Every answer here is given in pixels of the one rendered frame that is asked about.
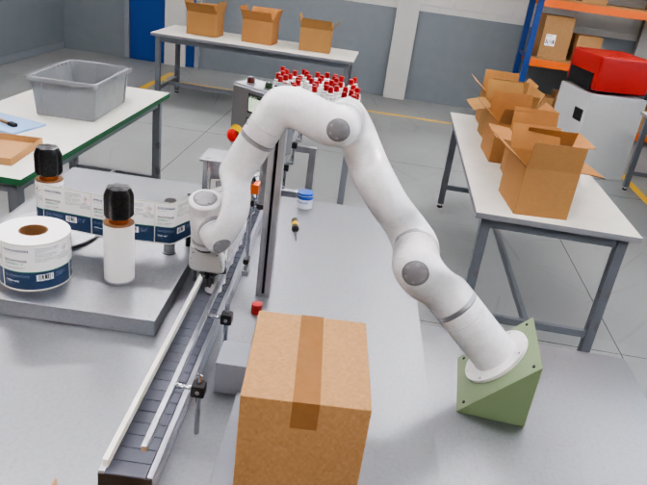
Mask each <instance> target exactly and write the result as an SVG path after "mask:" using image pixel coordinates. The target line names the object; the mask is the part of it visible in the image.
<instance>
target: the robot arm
mask: <svg viewBox="0 0 647 485"><path fill-rule="evenodd" d="M286 129H293V130H296V131H298V132H300V133H301V134H303V135H304V136H305V137H307V138H309V139H310V140H313V141H315V142H318V143H320V144H324V145H327V146H332V147H341V149H342V152H343V155H344V157H345V160H346V163H347V166H348V169H349V173H350V175H351V178H352V180H353V182H354V184H355V186H356V187H357V189H358V191H359V193H360V194H361V196H362V198H363V200H364V201H365V203H366V205H367V206H368V208H369V210H370V211H371V213H372V214H373V216H374V217H375V219H376V220H377V221H378V223H379V224H380V225H381V227H382V228H383V230H384V231H385V233H386V235H387V236H388V238H389V241H390V243H391V245H392V248H393V256H392V270H393V273H394V276H395V278H396V280H397V281H398V283H399V285H400V286H401V287H402V289H403V290H404V291H405V292H406V293H407V294H409V295H410V296H411V297H413V298H414V299H416V300H418V301H420V302H422V303H423V304H425V305H426V306H427V307H428V308H429V310H430V311H431V312H432V313H433V314H434V315H435V316H436V318H437V319H438V320H439V321H440V323H441V324H442V325H443V326H444V328H445V329H446V330H447V331H448V333H449V334H450V335H451V336H452V338H453V339H454V340H455V342H456V343H457V344H458V345H459V347H460V348H461V349H462V350H463V352H464V353H465V354H466V355H467V357H468V358H469V360H468V362H467V364H466V367H465V374H466V376H467V377H468V379H469V380H470V381H472V382H474V383H486V382H490V381H493V380H495V379H497V378H499V377H501V376H503V375H505V374H506V373H507V372H509V371H510V370H512V369H513V368H514V367H515V366H516V365H517V364H518V363H519V362H520V361H521V359H522V358H523V356H524V355H525V353H526V351H527V349H528V339H527V337H526V336H525V335H524V333H522V332H520V331H516V330H511V331H506V332H505V331H504V330H503V328H502V327H501V326H500V325H499V323H498V322H497V321H496V319H495V318H494V317H493V316H492V314H491V313H490V312H489V310H488V309H487V308H486V307H485V305H484V304H483V303H482V301H481V300H480V299H479V297H478V296H477V295H476V293H475V292H474V291H473V289H472V288H471V287H470V286H469V284H468V283H467V282H466V281H465V280H464V279H463V278H462V277H460V276H458V275H456V274H455V273H453V272H452V271H451V270H450V269H449V268H448V267H447V266H446V265H445V264H444V263H443V261H442V259H441V258H440V250H439V243H438V240H437V238H436V236H435V234H434V232H433V230H432V229H431V227H430V226H429V224H428V223H427V221H426V220H425V219H424V217H423V216H422V215H421V214H420V212H419V211H418V210H417V209H416V207H415V206H414V205H413V203H412V202H411V201H410V199H409V198H408V196H407V195H406V193H405V191H404V190H403V188H402V186H401V183H400V181H399V180H398V178H397V176H396V174H395V172H394V170H393V169H392V167H391V165H390V163H389V161H388V159H387V157H386V154H385V152H384V150H383V147H382V145H381V142H380V140H379V137H378V135H377V132H376V130H375V127H374V124H373V122H372V120H371V118H370V116H369V114H368V113H367V111H366V109H365V108H364V106H363V105H362V104H361V103H360V102H359V101H358V100H356V99H354V98H350V97H344V98H340V99H337V100H336V101H334V102H331V101H328V100H325V99H323V98H321V97H319V96H318V95H317V94H315V93H313V92H311V91H309V90H307V89H302V88H298V87H293V86H279V87H275V88H273V89H270V90H269V91H268V92H267V93H266V94H265V95H264V96H263V98H262V99H261V100H260V102H259V103H258V105H257V106H256V108H255V110H254V111H253V113H252V114H251V116H250V117H249V119H248V121H247V122H246V124H245V126H244V127H243V129H242V131H241V132H240V134H239V135H238V137H237V138H236V139H235V141H234V143H233V144H232V146H231V147H230V149H229V151H228V152H227V154H226V155H225V157H224V159H223V160H222V162H221V164H220V170H219V174H220V182H221V189H222V202H221V197H220V195H219V194H218V193H217V192H216V191H212V190H198V191H195V192H193V193H192V194H191V195H190V197H189V212H190V225H191V239H192V241H191V246H190V257H189V265H190V269H193V270H196V271H197V272H198V273H200V274H201V277H203V283H205V287H206V288H207V287H209V288H211V285H212V284H214V281H215V276H217V275H219V274H226V272H227V269H226V266H225V265H226V263H227V256H226V249H227V248H228V247H229V246H230V245H231V244H232V243H233V242H234V241H235V240H236V238H237V237H238V235H239V234H240V232H241V231H242V229H243V227H244V225H245V224H246V220H247V217H248V213H249V208H250V184H251V180H252V178H253V177H254V175H255V174H256V172H257V171H258V169H259V168H260V166H261V165H262V163H264V161H265V160H266V159H267V157H268V156H269V154H270V153H271V151H272V149H273V148H274V146H275V145H276V143H277V142H278V140H279V139H280V137H281V136H282V134H283V133H284V132H285V130H286Z"/></svg>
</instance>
